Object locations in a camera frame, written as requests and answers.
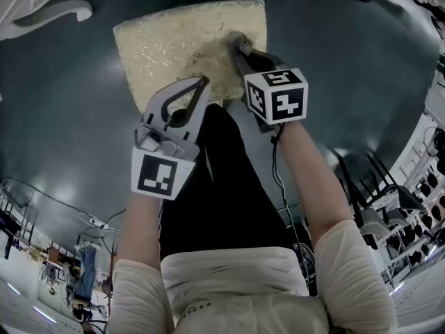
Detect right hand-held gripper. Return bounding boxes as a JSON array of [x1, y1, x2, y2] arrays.
[[227, 43, 309, 135]]

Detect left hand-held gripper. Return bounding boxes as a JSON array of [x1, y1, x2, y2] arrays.
[[131, 75, 211, 201]]

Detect grey wiping cloth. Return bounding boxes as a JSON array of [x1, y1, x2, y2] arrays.
[[222, 29, 254, 57]]

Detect cream upholstered stool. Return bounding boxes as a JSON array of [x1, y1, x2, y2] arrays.
[[113, 0, 268, 115]]

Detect person's right forearm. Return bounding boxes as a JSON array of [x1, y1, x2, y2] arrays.
[[277, 120, 355, 243]]

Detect person's left forearm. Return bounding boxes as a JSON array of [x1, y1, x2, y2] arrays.
[[118, 190, 164, 267]]

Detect white dressing table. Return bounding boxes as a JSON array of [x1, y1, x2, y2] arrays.
[[0, 0, 445, 42]]

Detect person's black trousers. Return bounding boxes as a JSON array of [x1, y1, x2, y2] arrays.
[[159, 103, 307, 264]]

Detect white power strip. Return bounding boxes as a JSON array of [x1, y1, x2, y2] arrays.
[[88, 217, 111, 230]]

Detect white shelving rack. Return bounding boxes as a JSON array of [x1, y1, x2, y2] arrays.
[[378, 47, 445, 292]]

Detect person's cream shirt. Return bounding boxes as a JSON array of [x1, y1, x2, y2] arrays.
[[106, 217, 399, 334]]

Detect group of black headsets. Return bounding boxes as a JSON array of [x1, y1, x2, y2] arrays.
[[399, 172, 445, 267]]

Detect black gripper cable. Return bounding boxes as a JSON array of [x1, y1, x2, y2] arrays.
[[270, 123, 309, 260]]

